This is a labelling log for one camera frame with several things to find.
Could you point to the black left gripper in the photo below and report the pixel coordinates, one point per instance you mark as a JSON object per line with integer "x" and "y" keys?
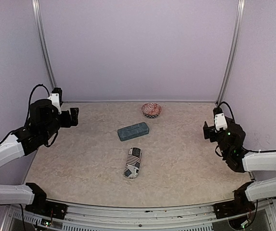
{"x": 68, "y": 122}

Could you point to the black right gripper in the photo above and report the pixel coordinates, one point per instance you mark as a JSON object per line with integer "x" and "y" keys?
{"x": 207, "y": 130}

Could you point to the blue-green leather glasses case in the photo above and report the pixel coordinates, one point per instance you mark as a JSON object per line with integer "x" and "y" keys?
{"x": 133, "y": 131}

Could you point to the american flag glasses case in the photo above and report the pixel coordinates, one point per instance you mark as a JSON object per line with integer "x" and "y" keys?
{"x": 133, "y": 162}

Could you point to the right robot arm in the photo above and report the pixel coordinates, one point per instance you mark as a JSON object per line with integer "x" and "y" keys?
{"x": 229, "y": 137}

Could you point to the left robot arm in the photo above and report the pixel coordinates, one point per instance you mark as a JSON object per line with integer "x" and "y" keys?
{"x": 41, "y": 129}

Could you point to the red patterned ceramic bowl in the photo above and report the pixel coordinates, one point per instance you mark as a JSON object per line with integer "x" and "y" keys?
{"x": 151, "y": 110}

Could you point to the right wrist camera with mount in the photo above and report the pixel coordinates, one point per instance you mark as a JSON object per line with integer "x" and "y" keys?
{"x": 220, "y": 122}

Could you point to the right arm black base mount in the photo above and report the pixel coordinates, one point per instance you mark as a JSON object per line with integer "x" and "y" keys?
{"x": 239, "y": 205}

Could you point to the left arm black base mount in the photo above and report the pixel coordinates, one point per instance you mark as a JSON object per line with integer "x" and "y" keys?
{"x": 42, "y": 206}

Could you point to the front aluminium rail base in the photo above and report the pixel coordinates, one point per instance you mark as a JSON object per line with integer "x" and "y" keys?
{"x": 79, "y": 217}

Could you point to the left aluminium frame post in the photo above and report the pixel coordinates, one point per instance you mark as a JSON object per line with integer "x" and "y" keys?
{"x": 42, "y": 41}

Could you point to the aluminium frame post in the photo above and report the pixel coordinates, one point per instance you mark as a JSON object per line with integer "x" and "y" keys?
{"x": 233, "y": 50}
{"x": 42, "y": 41}

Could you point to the right aluminium frame post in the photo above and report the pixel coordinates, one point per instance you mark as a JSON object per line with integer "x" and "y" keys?
{"x": 233, "y": 50}

